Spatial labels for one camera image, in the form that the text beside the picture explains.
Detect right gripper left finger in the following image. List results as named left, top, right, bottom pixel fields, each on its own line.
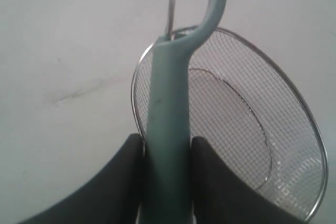
left=23, top=133, right=143, bottom=223

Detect teal vegetable peeler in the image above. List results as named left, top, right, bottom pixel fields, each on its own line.
left=139, top=0, right=226, bottom=223

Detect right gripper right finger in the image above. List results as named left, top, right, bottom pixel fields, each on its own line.
left=191, top=136, right=319, bottom=223

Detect oval wire mesh basket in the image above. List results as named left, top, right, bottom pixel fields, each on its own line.
left=130, top=25, right=329, bottom=221

